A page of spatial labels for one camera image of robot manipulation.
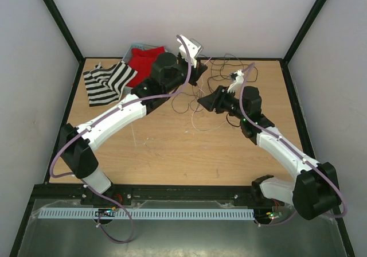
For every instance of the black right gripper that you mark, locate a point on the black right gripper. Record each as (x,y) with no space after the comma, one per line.
(215,100)

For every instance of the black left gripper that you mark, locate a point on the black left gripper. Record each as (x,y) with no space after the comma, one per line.
(196,72)

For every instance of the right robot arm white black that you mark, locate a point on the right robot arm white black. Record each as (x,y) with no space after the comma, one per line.
(313,190)

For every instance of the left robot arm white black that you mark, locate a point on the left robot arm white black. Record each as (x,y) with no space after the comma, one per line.
(76,145)

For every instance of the translucent white zip tie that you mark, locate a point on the translucent white zip tie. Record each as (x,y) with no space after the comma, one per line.
(133,135)

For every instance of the red cloth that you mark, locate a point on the red cloth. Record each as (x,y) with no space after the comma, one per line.
(142,64)

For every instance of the light blue plastic basket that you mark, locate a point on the light blue plastic basket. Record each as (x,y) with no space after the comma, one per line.
(130,55)

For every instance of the black white striped cloth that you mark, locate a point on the black white striped cloth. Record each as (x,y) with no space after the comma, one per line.
(105,85)

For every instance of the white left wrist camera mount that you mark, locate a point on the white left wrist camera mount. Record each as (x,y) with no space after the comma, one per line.
(189,49)

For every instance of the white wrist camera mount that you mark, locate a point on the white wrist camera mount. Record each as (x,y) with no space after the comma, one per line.
(238,79)
(189,49)

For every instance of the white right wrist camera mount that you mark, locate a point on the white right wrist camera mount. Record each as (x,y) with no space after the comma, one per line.
(238,79)

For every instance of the light blue slotted cable duct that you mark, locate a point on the light blue slotted cable duct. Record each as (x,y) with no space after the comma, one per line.
(147,214)

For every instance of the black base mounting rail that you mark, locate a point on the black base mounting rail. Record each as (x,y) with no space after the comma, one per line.
(125,194)

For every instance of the black cage frame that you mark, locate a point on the black cage frame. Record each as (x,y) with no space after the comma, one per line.
(68,36)

